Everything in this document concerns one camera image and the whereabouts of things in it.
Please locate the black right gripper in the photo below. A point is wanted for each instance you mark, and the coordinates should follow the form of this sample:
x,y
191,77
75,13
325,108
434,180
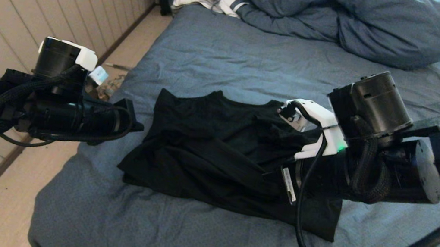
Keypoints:
x,y
316,177

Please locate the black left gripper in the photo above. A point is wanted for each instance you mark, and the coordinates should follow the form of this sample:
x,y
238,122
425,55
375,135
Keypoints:
x,y
85,118

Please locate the black moon print T-shirt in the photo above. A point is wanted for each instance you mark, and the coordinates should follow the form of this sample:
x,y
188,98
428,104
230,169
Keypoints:
x,y
215,153

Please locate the patterned item on floor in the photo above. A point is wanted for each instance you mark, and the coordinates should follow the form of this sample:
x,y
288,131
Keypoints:
x,y
110,83

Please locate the thin grey rod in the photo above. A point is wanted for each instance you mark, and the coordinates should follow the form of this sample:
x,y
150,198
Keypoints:
x,y
119,66

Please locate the blue bed sheet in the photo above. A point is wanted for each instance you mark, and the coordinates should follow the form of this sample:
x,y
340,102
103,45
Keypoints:
x,y
257,50

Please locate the crumpled blue duvet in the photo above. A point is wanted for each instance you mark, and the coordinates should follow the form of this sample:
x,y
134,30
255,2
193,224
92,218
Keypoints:
x,y
349,16

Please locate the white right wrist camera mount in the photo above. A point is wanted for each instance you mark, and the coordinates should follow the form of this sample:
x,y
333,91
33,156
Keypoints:
x,y
328,126

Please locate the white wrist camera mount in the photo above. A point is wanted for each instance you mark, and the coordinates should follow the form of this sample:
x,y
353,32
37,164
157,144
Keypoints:
x,y
86,57
328,126

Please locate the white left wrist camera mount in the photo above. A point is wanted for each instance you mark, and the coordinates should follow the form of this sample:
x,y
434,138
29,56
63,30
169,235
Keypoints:
x,y
86,57

